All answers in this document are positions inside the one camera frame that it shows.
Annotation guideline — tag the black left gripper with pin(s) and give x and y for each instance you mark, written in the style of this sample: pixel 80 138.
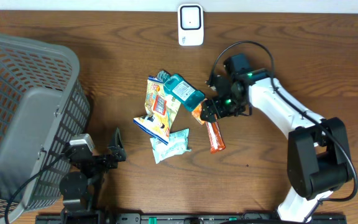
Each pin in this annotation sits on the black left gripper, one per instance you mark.
pixel 119 153

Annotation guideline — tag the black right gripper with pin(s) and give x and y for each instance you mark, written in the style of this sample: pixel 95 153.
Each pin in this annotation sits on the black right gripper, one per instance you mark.
pixel 206 104

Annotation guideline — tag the small orange snack pack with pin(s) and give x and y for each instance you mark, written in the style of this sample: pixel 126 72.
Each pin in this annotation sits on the small orange snack pack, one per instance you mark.
pixel 196 113

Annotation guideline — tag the orange chocolate bar wrapper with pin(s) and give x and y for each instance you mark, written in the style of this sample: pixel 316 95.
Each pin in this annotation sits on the orange chocolate bar wrapper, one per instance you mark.
pixel 215 138

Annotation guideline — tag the mint green wipes pack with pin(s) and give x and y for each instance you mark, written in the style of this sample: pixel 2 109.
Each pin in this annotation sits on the mint green wipes pack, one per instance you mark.
pixel 177 145

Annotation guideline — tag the blue mouthwash bottle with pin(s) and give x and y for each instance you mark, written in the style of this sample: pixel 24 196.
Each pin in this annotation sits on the blue mouthwash bottle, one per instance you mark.
pixel 184 92

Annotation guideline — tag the yellow snack chip bag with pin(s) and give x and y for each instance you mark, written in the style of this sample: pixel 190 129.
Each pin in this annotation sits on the yellow snack chip bag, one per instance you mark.
pixel 161 109

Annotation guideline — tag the grey plastic mesh basket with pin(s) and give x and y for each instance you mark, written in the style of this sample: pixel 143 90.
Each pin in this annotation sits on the grey plastic mesh basket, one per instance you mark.
pixel 42 105

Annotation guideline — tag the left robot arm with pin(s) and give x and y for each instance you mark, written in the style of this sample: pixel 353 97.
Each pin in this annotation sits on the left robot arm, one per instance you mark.
pixel 81 188

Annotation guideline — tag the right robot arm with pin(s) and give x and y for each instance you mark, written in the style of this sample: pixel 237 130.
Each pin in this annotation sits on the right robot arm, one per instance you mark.
pixel 318 156

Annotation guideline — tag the white barcode scanner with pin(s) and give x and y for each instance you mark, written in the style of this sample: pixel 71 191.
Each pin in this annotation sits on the white barcode scanner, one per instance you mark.
pixel 190 25

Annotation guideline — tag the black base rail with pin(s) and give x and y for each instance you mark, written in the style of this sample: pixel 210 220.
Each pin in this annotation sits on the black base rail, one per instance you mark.
pixel 135 218

